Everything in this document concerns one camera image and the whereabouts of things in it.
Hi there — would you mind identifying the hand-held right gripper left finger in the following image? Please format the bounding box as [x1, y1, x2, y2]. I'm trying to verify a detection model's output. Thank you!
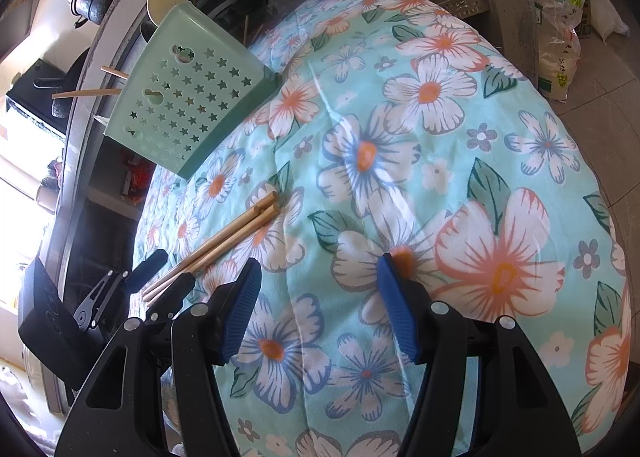
[54, 257, 263, 457]

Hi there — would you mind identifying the black wok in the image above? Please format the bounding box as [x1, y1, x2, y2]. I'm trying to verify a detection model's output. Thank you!
[34, 49, 89, 120]

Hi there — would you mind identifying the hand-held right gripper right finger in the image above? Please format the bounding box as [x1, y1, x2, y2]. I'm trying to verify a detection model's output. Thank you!
[376, 253, 584, 457]

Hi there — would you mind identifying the white plastic bag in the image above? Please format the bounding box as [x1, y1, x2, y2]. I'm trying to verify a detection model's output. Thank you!
[589, 0, 630, 38]

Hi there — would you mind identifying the green star-holed utensil holder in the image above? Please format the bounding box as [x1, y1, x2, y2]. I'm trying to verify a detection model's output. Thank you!
[103, 4, 281, 182]

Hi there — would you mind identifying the white sack green print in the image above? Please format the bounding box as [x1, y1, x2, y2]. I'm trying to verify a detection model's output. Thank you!
[531, 0, 585, 104]

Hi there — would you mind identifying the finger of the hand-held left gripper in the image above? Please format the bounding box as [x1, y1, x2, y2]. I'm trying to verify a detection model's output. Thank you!
[74, 249, 169, 334]
[146, 271, 196, 323]

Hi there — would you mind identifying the red packet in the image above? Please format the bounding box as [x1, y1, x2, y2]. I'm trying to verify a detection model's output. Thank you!
[119, 151, 153, 204]

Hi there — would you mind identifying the floral blanket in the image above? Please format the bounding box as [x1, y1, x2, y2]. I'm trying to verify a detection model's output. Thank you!
[132, 0, 632, 457]

